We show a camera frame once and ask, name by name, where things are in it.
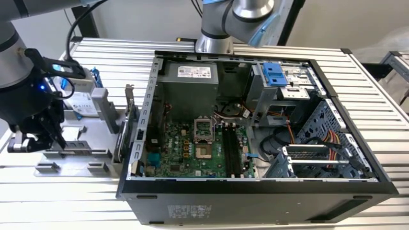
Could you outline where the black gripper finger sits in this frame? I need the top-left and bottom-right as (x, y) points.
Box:
(6, 112), (68, 154)

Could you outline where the hard disk in blue carrier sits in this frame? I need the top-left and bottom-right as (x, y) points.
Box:
(62, 66), (104, 120)

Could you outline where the black looped cable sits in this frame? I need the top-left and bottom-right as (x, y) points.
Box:
(258, 133), (290, 160)

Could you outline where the black power cable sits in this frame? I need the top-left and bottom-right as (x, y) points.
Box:
(295, 137), (345, 150)

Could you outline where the orange wire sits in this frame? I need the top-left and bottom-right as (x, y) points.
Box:
(285, 118), (297, 146)

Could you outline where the red yellow wire bundle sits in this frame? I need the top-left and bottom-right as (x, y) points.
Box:
(321, 130), (342, 170)

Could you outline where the silver CPU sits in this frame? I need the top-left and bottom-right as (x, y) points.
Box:
(62, 126), (80, 142)

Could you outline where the green motherboard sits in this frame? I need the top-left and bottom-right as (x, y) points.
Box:
(142, 119), (257, 179)

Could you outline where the blue plastic drive latch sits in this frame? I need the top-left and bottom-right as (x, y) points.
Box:
(262, 61), (287, 88)

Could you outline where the metal disk bay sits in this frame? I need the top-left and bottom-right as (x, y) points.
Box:
(263, 143), (351, 178)

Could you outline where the grey power supply unit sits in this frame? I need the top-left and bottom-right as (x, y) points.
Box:
(157, 61), (219, 120)

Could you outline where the grey parts rack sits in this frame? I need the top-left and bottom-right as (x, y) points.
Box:
(33, 87), (130, 178)

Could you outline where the black PC case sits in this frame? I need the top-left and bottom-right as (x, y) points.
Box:
(114, 49), (399, 226)

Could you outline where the metal socket cover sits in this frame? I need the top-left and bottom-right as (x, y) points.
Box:
(193, 115), (214, 143)

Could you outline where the black round fan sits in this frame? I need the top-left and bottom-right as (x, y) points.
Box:
(218, 102), (247, 118)

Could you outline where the CPU socket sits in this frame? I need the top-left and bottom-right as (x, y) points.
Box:
(194, 141), (214, 161)

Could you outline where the black metal post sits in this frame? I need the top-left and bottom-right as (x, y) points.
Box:
(72, 0), (100, 39)
(275, 0), (306, 46)

